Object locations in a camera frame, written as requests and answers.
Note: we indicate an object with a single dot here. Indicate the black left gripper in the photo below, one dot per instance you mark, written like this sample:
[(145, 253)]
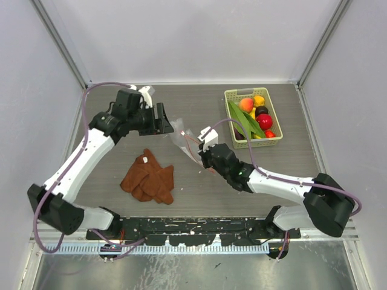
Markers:
[(165, 125)]

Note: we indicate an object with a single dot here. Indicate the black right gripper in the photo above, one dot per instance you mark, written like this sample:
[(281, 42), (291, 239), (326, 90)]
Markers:
[(204, 155)]

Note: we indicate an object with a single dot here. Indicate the clear zip top bag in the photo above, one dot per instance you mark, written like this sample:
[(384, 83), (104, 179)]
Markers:
[(185, 140)]

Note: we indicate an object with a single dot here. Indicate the purple eggplant toy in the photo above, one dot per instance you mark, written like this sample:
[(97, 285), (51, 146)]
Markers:
[(238, 135)]

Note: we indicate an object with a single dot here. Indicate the green leafy vegetable toy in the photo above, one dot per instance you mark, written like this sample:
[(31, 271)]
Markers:
[(242, 118)]

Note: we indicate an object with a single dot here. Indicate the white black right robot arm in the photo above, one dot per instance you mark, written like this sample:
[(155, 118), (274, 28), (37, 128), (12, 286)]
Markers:
[(320, 202)]

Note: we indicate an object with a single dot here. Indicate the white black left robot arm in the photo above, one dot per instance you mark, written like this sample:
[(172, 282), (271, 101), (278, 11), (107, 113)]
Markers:
[(53, 202)]

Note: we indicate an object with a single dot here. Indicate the brown cloth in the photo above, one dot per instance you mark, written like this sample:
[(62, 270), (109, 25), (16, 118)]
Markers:
[(147, 180)]

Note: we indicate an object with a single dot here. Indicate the yellow banana toy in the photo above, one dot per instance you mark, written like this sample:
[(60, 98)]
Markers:
[(257, 132)]

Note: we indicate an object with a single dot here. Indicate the peach toy fruit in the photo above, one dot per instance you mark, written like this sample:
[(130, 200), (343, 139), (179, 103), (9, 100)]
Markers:
[(246, 104)]

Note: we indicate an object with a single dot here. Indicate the pale green perforated basket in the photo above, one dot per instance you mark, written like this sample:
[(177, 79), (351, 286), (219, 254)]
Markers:
[(235, 95)]

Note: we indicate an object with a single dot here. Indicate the red bell pepper toy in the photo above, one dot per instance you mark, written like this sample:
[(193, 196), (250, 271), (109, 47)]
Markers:
[(269, 134)]

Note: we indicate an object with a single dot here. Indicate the red apple toy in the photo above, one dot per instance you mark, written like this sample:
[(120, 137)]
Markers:
[(265, 121)]

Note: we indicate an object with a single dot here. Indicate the dark purple plum toy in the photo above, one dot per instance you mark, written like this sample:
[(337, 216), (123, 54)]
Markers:
[(261, 110)]

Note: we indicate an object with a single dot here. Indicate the orange toy fruit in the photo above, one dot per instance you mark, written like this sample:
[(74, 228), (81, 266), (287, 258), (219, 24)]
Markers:
[(258, 101)]

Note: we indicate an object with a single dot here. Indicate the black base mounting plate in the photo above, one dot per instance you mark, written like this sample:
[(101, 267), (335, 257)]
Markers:
[(158, 231)]

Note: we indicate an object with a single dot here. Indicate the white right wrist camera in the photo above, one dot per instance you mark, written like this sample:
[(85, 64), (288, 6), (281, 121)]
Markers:
[(208, 138)]

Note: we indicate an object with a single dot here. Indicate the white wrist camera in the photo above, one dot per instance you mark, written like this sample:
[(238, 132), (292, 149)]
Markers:
[(208, 138), (146, 92)]

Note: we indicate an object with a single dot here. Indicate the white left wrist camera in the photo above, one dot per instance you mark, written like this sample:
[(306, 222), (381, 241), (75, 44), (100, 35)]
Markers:
[(146, 92)]

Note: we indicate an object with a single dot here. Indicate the white slotted cable duct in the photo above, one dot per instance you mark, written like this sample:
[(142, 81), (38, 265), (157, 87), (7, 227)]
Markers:
[(215, 248)]

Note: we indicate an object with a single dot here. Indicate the aluminium front frame rail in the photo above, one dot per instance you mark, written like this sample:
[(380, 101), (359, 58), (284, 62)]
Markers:
[(113, 229)]

